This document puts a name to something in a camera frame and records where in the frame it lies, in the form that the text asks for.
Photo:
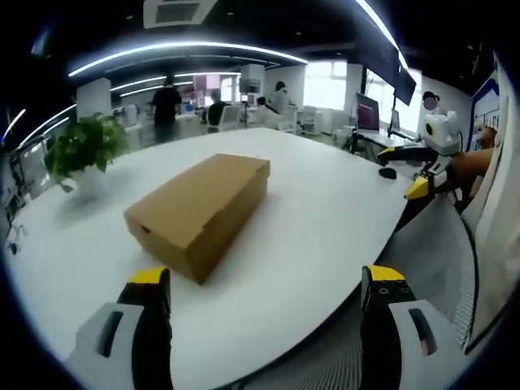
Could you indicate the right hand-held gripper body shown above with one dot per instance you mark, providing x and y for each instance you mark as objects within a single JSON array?
[{"x": 443, "y": 134}]

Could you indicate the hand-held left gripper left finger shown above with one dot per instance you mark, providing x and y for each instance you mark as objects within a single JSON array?
[{"x": 122, "y": 345}]

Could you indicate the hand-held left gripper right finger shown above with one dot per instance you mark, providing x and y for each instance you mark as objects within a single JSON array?
[{"x": 406, "y": 341}]

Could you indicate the brown cardboard shoe box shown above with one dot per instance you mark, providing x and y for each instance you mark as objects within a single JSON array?
[{"x": 203, "y": 203}]

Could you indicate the person's right hand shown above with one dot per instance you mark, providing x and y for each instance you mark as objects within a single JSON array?
[{"x": 469, "y": 166}]

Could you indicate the black computer mouse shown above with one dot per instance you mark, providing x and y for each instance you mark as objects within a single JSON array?
[{"x": 387, "y": 172}]

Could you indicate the black tripod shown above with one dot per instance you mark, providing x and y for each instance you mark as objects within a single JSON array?
[{"x": 359, "y": 146}]

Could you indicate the computer monitor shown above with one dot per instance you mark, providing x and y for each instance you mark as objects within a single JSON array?
[{"x": 367, "y": 111}]

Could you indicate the grey mesh office chair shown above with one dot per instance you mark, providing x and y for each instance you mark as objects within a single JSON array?
[{"x": 406, "y": 243}]

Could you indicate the person's beige garment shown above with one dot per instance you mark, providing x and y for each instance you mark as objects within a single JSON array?
[{"x": 497, "y": 227}]

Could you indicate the straight ceiling light strip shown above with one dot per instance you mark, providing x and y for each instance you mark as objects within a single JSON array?
[{"x": 386, "y": 32}]

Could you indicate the white office chair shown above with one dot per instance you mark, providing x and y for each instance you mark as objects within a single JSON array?
[{"x": 228, "y": 118}]

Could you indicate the green potted plant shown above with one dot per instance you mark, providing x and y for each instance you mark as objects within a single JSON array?
[{"x": 83, "y": 150}]

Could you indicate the long curved ceiling light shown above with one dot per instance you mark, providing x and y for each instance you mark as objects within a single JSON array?
[{"x": 183, "y": 45}]

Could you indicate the ceiling air conditioner unit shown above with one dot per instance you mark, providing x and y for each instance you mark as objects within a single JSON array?
[{"x": 178, "y": 12}]

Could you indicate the blue wall poster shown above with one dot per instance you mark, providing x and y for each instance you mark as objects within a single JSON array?
[{"x": 485, "y": 113}]

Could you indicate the large black wall screen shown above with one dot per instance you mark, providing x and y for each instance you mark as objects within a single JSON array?
[{"x": 406, "y": 85}]

